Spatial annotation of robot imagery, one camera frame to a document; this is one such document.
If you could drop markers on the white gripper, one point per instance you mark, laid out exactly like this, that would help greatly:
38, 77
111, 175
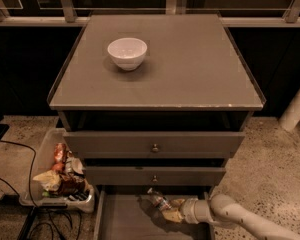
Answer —
189, 209

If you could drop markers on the clear plastic water bottle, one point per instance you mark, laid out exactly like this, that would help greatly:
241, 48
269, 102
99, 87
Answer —
159, 200

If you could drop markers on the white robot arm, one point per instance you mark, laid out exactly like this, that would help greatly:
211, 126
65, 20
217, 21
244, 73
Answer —
221, 210

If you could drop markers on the bottom grey drawer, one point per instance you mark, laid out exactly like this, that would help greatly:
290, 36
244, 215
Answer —
126, 213

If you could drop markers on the grey drawer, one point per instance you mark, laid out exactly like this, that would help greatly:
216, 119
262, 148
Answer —
128, 144
167, 176
126, 213

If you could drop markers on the brass top drawer knob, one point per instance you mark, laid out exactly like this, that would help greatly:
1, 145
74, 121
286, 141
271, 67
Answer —
155, 148

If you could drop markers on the middle grey drawer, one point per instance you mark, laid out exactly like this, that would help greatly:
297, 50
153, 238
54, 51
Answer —
167, 176

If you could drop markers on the grey drawer cabinet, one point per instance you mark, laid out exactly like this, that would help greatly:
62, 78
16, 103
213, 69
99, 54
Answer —
192, 79

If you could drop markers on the top grey drawer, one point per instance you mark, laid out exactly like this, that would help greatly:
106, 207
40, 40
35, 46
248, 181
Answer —
128, 144

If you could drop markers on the brown snack bag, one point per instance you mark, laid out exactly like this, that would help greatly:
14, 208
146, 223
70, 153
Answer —
71, 184

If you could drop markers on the clear plastic storage bin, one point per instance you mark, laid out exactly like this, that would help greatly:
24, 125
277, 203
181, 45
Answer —
33, 192

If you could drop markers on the yellow snack bag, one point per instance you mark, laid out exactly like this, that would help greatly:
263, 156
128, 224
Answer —
49, 180

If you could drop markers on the red snack bag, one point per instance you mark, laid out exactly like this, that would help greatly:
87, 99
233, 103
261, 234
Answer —
60, 153

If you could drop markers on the white ceramic bowl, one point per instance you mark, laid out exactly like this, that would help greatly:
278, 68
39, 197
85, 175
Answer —
127, 53

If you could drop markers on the metal window railing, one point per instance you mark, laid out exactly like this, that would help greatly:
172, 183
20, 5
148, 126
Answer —
232, 13

